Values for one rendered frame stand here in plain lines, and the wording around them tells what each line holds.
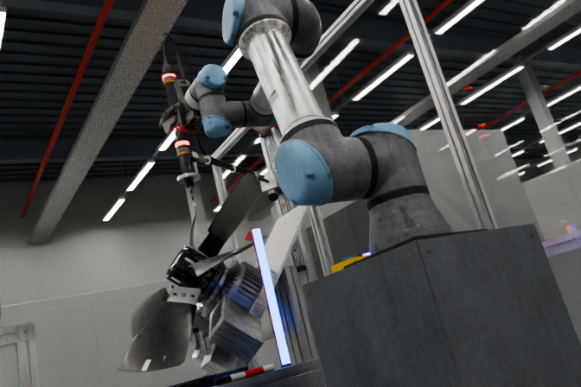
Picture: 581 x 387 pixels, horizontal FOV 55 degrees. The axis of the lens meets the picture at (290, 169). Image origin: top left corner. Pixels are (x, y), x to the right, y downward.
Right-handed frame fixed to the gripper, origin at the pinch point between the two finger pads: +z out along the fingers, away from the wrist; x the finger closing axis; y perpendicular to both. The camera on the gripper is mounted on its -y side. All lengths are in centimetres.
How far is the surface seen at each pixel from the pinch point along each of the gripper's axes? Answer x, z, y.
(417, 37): 71, -46, -9
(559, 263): 70, -65, 73
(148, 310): -10, 27, 54
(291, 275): 34, 7, 54
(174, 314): -11, 1, 60
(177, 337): -13, -5, 67
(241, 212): 17.5, 1.4, 31.8
